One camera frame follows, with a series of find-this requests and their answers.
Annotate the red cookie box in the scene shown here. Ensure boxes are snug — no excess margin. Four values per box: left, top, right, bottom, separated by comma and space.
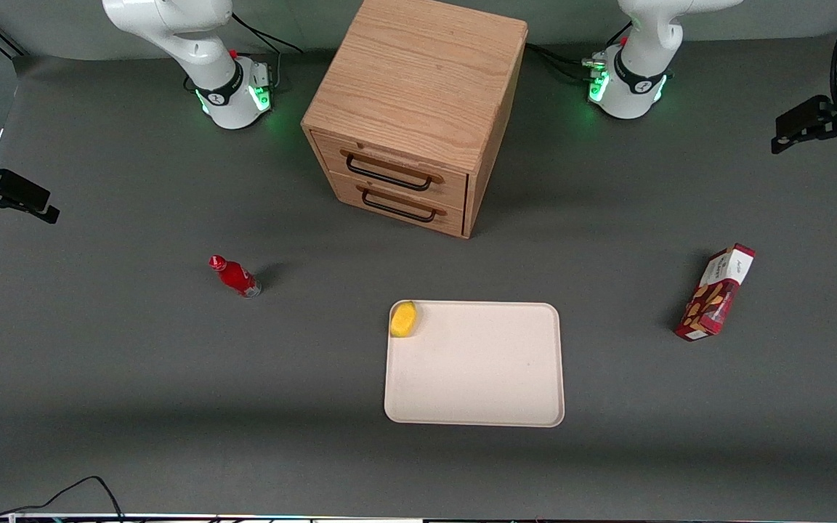
674, 243, 757, 343

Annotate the cream plastic tray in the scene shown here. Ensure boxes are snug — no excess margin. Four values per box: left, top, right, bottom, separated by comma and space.
383, 300, 566, 429

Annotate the red bottle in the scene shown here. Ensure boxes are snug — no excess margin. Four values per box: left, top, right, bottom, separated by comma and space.
208, 254, 263, 299

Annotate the wooden drawer cabinet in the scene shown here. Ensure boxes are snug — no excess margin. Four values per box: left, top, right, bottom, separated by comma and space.
301, 0, 529, 240

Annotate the yellow lemon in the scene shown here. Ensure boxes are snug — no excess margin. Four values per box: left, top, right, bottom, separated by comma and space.
389, 300, 419, 339

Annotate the black left arm base cable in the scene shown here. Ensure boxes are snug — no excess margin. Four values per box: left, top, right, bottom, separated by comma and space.
525, 41, 597, 82

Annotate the black arm base cable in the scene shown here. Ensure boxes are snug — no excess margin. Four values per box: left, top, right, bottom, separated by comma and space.
230, 10, 304, 92
525, 41, 597, 82

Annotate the black right arm base cable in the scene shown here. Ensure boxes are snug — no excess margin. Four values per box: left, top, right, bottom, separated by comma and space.
230, 10, 304, 92

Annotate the black cable at table edge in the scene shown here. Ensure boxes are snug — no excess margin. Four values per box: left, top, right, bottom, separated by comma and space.
0, 475, 126, 522

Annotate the wooden drawer with long handle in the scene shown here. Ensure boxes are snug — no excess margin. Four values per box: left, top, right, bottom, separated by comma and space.
311, 130, 469, 212

